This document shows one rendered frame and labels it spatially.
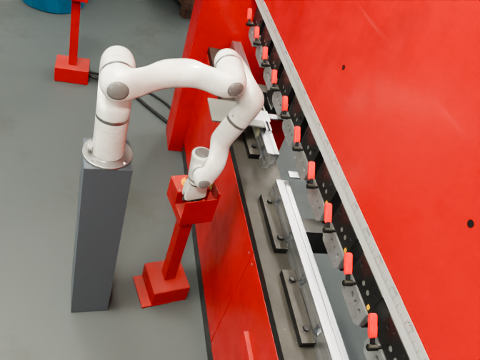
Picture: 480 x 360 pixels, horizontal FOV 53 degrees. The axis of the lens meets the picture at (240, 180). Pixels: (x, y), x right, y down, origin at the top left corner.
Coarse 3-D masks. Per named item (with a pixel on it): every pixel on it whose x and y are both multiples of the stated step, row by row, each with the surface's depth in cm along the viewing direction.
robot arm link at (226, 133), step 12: (228, 120) 185; (216, 132) 189; (228, 132) 186; (240, 132) 188; (216, 144) 189; (228, 144) 190; (216, 156) 189; (204, 168) 190; (216, 168) 190; (204, 180) 192
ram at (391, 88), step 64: (256, 0) 253; (320, 0) 181; (384, 0) 140; (448, 0) 115; (320, 64) 177; (384, 64) 138; (448, 64) 113; (384, 128) 135; (448, 128) 111; (384, 192) 133; (448, 192) 110; (384, 256) 130; (448, 256) 108; (448, 320) 106
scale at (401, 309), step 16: (288, 64) 205; (304, 96) 187; (320, 128) 172; (336, 160) 159; (352, 208) 147; (368, 240) 138; (384, 272) 130; (400, 304) 122; (416, 336) 115; (416, 352) 115
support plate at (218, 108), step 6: (210, 102) 234; (216, 102) 236; (222, 102) 237; (228, 102) 239; (234, 102) 240; (210, 108) 231; (216, 108) 232; (222, 108) 234; (228, 108) 235; (216, 114) 228; (222, 114) 230; (216, 120) 225; (222, 120) 226; (258, 120) 235; (258, 126) 232; (264, 126) 232
